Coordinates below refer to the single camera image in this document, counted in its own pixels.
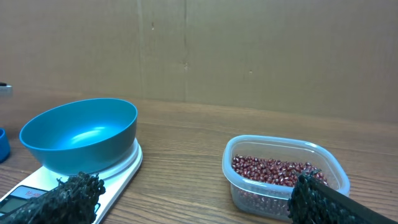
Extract white digital kitchen scale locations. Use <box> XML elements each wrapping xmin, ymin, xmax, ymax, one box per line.
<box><xmin>1</xmin><ymin>140</ymin><xmax>143</xmax><ymax>224</ymax></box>

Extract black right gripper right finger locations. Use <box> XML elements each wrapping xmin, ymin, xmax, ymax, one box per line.
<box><xmin>287</xmin><ymin>170</ymin><xmax>397</xmax><ymax>224</ymax></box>

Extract red adzuki beans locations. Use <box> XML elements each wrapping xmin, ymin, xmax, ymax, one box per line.
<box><xmin>231</xmin><ymin>154</ymin><xmax>328</xmax><ymax>187</ymax></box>

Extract blue plastic measuring scoop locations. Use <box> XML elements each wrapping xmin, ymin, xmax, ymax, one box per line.
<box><xmin>0</xmin><ymin>128</ymin><xmax>11</xmax><ymax>163</ymax></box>

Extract clear plastic container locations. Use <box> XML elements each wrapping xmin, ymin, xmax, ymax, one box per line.
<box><xmin>222</xmin><ymin>135</ymin><xmax>350</xmax><ymax>221</ymax></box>

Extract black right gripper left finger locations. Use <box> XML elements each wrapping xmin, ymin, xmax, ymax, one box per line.
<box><xmin>1</xmin><ymin>172</ymin><xmax>106</xmax><ymax>224</ymax></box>

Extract blue plastic bowl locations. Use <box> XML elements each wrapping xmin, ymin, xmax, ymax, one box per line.
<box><xmin>19</xmin><ymin>98</ymin><xmax>138</xmax><ymax>175</ymax></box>

